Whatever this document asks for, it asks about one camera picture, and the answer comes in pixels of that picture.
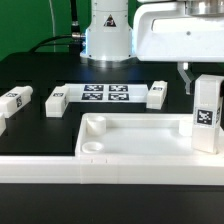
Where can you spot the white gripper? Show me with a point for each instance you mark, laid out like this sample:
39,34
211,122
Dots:
180,31

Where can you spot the white desk top tray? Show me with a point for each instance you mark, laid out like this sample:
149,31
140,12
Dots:
136,134

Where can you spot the white marker base plate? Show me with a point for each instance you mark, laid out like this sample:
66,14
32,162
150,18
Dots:
124,93

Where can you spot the white front obstacle rail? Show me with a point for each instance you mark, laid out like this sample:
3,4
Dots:
71,170

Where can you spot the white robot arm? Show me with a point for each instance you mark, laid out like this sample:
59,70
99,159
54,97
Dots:
109,38

